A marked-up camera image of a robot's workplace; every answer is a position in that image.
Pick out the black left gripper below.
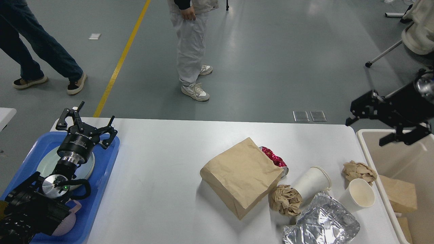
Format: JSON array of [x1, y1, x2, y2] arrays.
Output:
[[56, 101, 118, 164]]

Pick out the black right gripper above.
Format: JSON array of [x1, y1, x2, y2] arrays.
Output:
[[346, 79, 434, 146]]

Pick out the small brown paper bag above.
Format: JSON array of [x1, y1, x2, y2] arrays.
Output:
[[379, 175, 418, 214]]

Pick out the white paper cup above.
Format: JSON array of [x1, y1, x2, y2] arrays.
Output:
[[338, 179, 376, 213], [292, 166, 332, 202]]

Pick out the pink mug dark inside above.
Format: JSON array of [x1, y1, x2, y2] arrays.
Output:
[[52, 199, 82, 236]]

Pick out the crushed red can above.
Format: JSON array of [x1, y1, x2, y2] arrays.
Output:
[[259, 146, 289, 179]]

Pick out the large brown paper bag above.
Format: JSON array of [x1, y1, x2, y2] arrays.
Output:
[[200, 138, 283, 220]]

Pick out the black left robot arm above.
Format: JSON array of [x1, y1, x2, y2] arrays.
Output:
[[1, 102, 120, 244]]

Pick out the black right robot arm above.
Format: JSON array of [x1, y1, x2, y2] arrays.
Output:
[[345, 69, 434, 146]]

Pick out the blue plastic tray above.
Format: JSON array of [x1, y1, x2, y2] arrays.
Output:
[[1, 131, 120, 244]]

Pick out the beige plastic bin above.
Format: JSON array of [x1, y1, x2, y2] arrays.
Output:
[[356, 129, 434, 244]]

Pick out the white side table corner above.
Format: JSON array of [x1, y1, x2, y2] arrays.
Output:
[[0, 107, 17, 131]]

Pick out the white office chair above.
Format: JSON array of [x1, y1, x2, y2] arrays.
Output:
[[365, 0, 434, 69]]

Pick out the silver floor socket plates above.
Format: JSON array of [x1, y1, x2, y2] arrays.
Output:
[[293, 110, 327, 123]]

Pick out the crumpled clear plastic bag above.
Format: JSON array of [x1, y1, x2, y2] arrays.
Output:
[[282, 191, 360, 244]]

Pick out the person in blue jeans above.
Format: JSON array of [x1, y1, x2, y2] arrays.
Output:
[[0, 0, 87, 96]]

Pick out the crumpled brown paper ball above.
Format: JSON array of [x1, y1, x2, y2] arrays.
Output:
[[269, 184, 303, 217]]

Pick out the person in white clothes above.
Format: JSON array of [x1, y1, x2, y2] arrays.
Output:
[[167, 0, 219, 102]]

